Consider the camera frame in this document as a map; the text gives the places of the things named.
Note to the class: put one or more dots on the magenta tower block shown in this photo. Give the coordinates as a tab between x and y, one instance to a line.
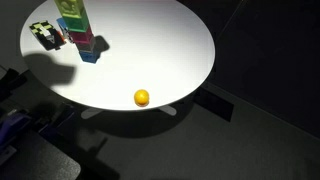
81	37

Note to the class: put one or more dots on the blue soft cube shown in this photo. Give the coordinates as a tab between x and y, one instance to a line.
62	25

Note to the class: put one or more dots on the grey perforated board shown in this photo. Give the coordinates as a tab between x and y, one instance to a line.
40	160

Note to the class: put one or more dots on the yellow-green tower block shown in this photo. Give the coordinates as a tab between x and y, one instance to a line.
71	8

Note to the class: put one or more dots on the purple clamp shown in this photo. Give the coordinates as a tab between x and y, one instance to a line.
13	125

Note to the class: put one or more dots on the black clamp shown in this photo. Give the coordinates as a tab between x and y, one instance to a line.
55	118

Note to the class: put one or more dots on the blue grey tower block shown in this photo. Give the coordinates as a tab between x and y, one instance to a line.
89	56

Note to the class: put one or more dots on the green tower block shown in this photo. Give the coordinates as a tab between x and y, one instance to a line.
76	24

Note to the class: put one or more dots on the yellow ball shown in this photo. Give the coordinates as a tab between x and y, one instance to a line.
141	97

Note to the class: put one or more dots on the dark clamp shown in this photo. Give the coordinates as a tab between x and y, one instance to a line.
11	81

